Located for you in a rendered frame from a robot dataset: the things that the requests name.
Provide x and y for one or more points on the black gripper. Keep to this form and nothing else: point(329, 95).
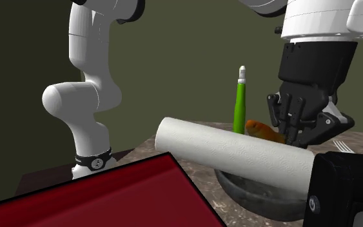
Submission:
point(316, 66)

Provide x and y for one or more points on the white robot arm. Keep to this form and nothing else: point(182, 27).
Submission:
point(85, 63)

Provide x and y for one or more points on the silver fork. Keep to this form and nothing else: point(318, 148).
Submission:
point(343, 146)

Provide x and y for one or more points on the orange carrot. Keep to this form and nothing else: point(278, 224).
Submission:
point(261, 129)

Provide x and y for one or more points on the black appliance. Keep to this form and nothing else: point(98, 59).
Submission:
point(344, 185)

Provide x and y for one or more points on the green bottle with white cap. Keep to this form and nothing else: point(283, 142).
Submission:
point(239, 107)

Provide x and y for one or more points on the white paper towel roll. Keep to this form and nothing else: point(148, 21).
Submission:
point(231, 151)

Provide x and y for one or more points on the dark grey bowl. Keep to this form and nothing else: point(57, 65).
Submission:
point(256, 201)

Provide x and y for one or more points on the dark red box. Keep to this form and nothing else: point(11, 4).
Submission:
point(105, 198)

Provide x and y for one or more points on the dark robot stand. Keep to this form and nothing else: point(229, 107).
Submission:
point(52, 176)

